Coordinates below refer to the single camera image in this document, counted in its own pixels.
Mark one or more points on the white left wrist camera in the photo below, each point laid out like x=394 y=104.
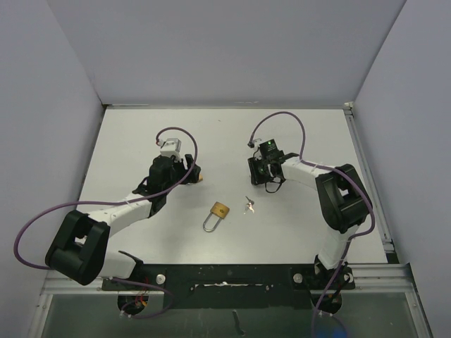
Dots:
x=169 y=147

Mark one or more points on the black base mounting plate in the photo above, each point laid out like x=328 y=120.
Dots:
x=221 y=286

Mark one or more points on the silver key bunch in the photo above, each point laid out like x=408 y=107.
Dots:
x=249 y=207

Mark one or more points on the large brass padlock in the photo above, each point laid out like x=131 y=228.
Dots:
x=219 y=211

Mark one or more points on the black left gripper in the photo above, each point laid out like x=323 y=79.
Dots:
x=180 y=165

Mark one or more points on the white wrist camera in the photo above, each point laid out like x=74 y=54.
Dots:
x=169 y=147
x=254 y=143

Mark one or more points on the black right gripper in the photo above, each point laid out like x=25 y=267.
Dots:
x=257 y=179

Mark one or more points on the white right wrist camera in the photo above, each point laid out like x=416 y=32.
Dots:
x=254 y=143

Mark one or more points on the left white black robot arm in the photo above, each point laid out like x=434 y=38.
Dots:
x=80 y=248

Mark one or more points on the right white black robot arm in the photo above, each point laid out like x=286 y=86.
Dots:
x=343 y=200

